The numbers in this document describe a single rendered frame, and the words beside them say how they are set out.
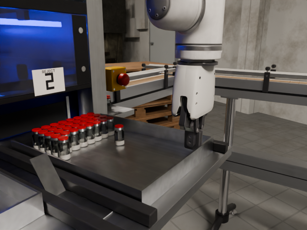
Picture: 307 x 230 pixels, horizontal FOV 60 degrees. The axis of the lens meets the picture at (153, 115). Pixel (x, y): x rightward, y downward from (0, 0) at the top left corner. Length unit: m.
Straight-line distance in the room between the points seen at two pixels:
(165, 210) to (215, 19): 0.31
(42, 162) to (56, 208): 0.09
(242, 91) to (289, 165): 0.42
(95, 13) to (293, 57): 3.61
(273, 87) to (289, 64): 2.90
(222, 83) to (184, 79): 0.91
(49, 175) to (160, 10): 0.31
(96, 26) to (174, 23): 0.41
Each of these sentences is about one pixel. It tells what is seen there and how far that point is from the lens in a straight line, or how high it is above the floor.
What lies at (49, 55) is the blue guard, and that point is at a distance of 0.70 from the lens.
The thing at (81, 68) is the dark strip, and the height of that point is 1.04.
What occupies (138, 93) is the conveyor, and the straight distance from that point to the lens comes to 1.14.
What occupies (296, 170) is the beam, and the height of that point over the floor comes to 0.53.
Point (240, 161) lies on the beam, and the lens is 1.48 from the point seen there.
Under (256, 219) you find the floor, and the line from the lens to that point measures 1.96.
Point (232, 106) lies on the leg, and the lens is 1.42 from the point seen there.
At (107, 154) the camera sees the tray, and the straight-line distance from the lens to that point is 0.58.
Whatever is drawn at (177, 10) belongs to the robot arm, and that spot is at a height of 1.16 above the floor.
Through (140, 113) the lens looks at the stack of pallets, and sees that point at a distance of 2.93.
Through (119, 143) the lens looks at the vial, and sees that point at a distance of 0.62.
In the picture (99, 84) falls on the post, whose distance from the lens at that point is 0.80.
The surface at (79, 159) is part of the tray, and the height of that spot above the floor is 0.88.
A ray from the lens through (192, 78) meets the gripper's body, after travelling 0.47.
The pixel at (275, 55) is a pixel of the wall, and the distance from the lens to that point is 4.33.
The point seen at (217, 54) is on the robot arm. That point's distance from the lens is 0.49.
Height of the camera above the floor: 1.12
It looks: 16 degrees down
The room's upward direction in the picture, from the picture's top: straight up
